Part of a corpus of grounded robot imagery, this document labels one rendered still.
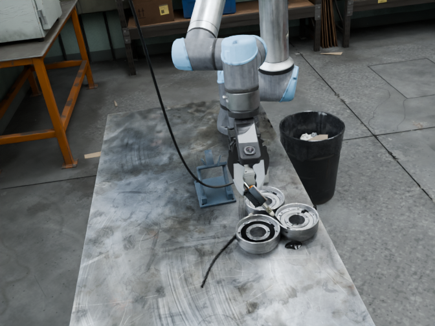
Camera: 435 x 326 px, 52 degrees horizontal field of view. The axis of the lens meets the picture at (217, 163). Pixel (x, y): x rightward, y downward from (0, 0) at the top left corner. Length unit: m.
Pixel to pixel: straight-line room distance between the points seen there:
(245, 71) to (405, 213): 1.73
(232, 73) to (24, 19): 2.27
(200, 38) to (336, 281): 0.63
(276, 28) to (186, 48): 0.39
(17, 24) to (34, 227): 1.24
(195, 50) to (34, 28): 2.11
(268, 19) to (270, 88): 0.22
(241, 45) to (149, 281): 0.55
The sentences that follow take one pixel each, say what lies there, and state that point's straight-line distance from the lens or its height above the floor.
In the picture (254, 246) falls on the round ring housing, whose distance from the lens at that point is 1.05.
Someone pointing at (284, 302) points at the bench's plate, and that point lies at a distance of 0.98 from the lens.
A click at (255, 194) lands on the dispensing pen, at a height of 0.92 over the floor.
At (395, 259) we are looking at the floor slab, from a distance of 2.27.
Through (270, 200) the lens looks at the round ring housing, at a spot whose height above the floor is 0.82.
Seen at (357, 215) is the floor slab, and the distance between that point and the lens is 2.47.
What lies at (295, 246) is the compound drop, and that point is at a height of 0.80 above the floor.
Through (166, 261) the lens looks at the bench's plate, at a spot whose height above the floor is 0.80.
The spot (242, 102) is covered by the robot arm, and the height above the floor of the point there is 1.14.
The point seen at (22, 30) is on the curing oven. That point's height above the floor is 0.87.
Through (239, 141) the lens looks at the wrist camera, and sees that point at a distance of 0.95.
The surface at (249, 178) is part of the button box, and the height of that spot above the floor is 0.82.
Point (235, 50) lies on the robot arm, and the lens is 0.94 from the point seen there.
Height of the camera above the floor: 1.55
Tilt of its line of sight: 32 degrees down
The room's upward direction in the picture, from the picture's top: 6 degrees counter-clockwise
